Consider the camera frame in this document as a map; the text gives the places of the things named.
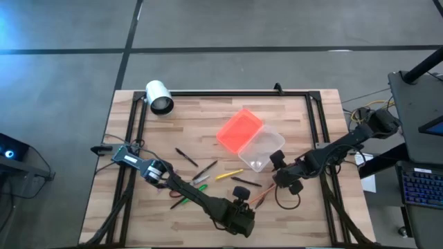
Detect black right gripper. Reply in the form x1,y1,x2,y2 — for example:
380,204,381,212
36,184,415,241
269,149,314,196

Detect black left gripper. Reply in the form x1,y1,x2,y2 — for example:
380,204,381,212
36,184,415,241
213,185,257,239

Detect black pen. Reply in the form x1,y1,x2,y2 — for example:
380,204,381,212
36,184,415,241
174,147,199,168
230,176,263,188
169,196,186,210
192,159,219,181

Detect yellow pencil with eraser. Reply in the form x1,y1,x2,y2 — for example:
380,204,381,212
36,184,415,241
248,185,277,205

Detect brown ballpoint pen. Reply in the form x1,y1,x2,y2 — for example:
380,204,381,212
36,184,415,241
254,192,271,210

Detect yellow pen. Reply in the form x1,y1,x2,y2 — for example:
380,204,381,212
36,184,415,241
215,168,244,181

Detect green pen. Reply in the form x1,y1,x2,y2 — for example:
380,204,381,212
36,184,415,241
179,184,208,205

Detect red and black scissors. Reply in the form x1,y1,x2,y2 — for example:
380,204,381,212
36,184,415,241
168,174,211,200

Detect clear plastic supply box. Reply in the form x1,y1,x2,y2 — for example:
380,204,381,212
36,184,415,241
237,124,287,173

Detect orange plastic box lid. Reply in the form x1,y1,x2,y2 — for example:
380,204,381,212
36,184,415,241
216,108,264,155

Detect white cylindrical spotlight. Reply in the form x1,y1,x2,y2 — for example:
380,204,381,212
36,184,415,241
145,80,175,117

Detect keyboard with blue lights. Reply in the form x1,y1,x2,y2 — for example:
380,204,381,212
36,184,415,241
395,160,443,210

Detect tablet screen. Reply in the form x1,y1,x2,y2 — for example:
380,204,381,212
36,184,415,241
417,116,443,138

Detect black cart pole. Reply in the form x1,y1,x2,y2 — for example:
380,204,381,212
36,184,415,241
403,46,443,84

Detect black device with blue light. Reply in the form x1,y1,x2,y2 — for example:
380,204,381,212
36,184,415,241
0,133,30,162

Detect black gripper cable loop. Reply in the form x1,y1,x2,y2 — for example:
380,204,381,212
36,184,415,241
274,185,302,211

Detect black metal table frame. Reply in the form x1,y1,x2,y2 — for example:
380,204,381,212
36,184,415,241
103,90,368,247

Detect yellow cables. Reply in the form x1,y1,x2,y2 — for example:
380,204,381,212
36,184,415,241
349,99,395,122

